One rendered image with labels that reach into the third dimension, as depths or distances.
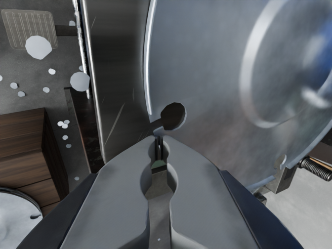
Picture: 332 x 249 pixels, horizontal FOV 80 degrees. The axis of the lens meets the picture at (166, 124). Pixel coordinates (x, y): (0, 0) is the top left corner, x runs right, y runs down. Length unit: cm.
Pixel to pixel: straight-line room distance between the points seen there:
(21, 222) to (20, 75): 50
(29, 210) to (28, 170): 13
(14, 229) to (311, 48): 78
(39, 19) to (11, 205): 52
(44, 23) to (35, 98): 33
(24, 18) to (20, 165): 40
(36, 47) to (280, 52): 22
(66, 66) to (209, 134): 79
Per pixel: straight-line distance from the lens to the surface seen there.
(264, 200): 29
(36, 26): 73
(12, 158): 65
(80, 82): 26
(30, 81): 93
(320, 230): 198
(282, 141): 27
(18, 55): 91
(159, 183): 38
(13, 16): 74
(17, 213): 74
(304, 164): 38
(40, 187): 70
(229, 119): 18
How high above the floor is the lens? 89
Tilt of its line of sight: 52 degrees down
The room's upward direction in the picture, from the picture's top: 132 degrees clockwise
